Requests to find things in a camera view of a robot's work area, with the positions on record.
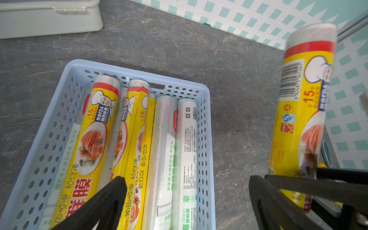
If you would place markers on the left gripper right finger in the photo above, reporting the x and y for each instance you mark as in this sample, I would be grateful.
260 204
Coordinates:
274 211

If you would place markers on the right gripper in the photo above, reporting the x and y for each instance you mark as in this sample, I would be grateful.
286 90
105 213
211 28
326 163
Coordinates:
349 187

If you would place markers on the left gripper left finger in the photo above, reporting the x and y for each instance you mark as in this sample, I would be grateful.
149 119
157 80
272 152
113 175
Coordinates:
103 210

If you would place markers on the yellow blue-label wrap roll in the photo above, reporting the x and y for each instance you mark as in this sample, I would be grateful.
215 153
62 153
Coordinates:
82 176

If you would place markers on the yellow red-end wrap roll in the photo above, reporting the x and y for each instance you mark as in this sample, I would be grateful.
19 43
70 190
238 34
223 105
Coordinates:
137 172

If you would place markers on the white green wrap roll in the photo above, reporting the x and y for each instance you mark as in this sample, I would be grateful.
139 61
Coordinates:
158 200

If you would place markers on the light blue plastic basket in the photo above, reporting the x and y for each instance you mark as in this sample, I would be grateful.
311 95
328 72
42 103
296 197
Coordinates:
28 199

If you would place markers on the yellow orange wrap roll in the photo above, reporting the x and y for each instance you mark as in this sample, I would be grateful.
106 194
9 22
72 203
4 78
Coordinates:
130 120

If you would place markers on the white clear wrap roll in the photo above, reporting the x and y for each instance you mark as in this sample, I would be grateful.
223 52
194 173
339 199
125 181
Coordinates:
184 206

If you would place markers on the yellow red wrap roll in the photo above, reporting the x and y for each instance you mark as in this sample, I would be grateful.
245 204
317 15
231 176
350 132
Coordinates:
302 101

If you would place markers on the silver green wrap roll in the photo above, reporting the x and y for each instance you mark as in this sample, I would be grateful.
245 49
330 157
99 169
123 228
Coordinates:
51 203

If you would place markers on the white plastic storage box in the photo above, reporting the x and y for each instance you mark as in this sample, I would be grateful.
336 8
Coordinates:
38 18

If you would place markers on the green handled tool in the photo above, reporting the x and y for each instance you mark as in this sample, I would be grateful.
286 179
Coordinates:
326 154

